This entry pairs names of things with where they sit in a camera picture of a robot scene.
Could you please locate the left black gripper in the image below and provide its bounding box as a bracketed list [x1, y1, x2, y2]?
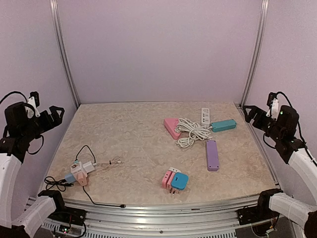
[20, 105, 64, 141]

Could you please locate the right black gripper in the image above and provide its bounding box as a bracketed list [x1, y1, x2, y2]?
[243, 105, 284, 142]

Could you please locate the small white plug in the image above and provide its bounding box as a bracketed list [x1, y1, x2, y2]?
[168, 167, 181, 173]

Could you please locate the blue plug adapter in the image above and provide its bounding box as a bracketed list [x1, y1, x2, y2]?
[171, 172, 189, 191]

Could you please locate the pink socket adapter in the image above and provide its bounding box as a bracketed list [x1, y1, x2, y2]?
[161, 170, 172, 189]

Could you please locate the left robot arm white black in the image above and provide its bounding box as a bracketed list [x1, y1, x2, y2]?
[0, 91, 69, 238]

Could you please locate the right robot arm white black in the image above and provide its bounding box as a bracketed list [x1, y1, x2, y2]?
[242, 91, 317, 238]

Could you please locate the white cube socket adapter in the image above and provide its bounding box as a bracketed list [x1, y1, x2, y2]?
[70, 160, 83, 178]

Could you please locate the pink charger plug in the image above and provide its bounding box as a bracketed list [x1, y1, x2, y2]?
[75, 171, 88, 186]

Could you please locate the pink triangular socket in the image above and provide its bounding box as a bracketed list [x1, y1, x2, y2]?
[163, 118, 181, 140]

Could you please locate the teal power strip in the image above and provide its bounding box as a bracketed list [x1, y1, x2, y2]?
[211, 119, 237, 132]

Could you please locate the white power strip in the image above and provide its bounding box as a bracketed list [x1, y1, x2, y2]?
[201, 108, 211, 128]

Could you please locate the purple power strip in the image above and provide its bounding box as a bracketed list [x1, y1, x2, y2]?
[206, 140, 219, 172]

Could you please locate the white usb charger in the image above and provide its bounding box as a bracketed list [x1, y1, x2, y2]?
[83, 161, 95, 173]

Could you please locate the light blue charger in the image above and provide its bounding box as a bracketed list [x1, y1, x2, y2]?
[64, 173, 76, 183]

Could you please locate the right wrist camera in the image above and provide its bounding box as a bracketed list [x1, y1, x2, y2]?
[266, 92, 279, 120]

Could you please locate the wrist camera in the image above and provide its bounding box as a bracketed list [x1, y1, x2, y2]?
[25, 91, 40, 119]
[266, 92, 279, 120]

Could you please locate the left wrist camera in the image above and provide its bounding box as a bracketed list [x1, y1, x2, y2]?
[25, 91, 40, 119]

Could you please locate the white coiled power cord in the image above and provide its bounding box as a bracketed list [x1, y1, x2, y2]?
[174, 118, 213, 149]

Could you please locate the thin white usb cable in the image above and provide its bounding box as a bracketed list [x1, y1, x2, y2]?
[94, 155, 124, 169]

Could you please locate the black usb cable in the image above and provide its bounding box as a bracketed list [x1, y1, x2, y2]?
[44, 145, 126, 209]

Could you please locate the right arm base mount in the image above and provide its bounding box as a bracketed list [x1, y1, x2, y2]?
[236, 206, 267, 226]

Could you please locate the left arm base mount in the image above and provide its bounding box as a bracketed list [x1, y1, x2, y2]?
[48, 204, 87, 226]

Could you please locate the left aluminium frame post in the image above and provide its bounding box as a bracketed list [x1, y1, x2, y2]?
[50, 0, 80, 109]

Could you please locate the aluminium frame post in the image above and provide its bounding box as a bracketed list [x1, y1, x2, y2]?
[239, 0, 269, 108]
[50, 0, 80, 109]

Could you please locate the right aluminium frame post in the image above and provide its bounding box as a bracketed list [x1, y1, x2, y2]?
[239, 0, 269, 108]

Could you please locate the front aluminium rail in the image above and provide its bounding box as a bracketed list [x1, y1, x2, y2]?
[24, 194, 298, 238]

